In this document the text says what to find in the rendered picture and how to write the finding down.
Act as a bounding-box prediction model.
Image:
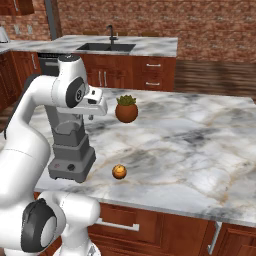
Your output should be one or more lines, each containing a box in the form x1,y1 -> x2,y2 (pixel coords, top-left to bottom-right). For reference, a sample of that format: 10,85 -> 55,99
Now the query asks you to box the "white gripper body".
65,99 -> 110,118

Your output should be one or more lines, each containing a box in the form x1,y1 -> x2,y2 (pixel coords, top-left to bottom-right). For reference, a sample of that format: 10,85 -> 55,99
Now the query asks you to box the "grey blender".
45,105 -> 97,184

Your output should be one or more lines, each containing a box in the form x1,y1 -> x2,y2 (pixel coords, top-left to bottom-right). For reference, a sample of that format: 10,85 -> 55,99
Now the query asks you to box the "potted plant in brown pot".
114,94 -> 140,125

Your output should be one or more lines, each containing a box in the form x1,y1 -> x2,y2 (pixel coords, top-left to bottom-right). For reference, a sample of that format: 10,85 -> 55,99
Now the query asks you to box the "wooden cupboard run with drawers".
79,53 -> 177,93

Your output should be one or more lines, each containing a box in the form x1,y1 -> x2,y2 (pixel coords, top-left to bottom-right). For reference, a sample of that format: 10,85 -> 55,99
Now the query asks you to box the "orange fruit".
111,163 -> 128,181

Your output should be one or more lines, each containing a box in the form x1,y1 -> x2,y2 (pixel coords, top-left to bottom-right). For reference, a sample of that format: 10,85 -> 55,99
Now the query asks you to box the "dark sink basin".
76,42 -> 137,53

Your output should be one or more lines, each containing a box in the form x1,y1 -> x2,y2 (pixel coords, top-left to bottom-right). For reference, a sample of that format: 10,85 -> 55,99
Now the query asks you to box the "grey dishwasher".
37,52 -> 62,78

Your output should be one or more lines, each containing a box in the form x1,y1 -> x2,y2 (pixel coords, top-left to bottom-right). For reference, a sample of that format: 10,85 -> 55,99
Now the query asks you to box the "black tap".
106,24 -> 120,45

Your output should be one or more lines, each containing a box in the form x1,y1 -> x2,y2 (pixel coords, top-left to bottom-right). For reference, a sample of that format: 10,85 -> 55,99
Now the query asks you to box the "wooden corner cupboard run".
0,49 -> 42,113

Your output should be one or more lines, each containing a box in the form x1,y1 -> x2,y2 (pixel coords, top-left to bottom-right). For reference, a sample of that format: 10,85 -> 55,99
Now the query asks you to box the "grey vertical column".
43,0 -> 59,41

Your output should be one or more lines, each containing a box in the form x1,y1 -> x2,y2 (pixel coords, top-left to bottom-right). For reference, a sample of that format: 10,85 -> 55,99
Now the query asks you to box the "white rounded appliance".
0,26 -> 11,44

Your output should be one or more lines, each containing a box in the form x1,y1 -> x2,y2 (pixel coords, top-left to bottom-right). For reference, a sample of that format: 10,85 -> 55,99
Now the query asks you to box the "wooden island drawer front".
87,202 -> 162,245

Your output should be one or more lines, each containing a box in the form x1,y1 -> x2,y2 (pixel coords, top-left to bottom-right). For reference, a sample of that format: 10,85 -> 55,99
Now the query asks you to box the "wooden island cupboard door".
160,213 -> 216,256
215,222 -> 256,256

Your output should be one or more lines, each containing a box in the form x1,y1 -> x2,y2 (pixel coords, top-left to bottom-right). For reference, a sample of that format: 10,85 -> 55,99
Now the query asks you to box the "silver drawer handle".
95,217 -> 141,233

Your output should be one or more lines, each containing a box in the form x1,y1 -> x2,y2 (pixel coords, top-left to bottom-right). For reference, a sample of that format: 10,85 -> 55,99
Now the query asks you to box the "wooden wall cupboard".
0,0 -> 35,17

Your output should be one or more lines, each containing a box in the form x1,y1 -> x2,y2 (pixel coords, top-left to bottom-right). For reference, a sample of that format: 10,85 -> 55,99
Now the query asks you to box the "silver cupboard door handle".
206,221 -> 223,256

